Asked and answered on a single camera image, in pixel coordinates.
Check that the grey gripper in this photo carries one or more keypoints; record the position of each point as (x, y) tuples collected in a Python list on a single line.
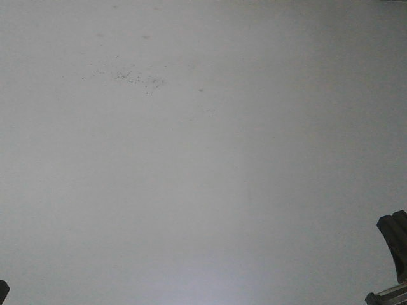
[(393, 229)]

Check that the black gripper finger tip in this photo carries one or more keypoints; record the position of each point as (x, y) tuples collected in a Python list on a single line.
[(4, 290)]

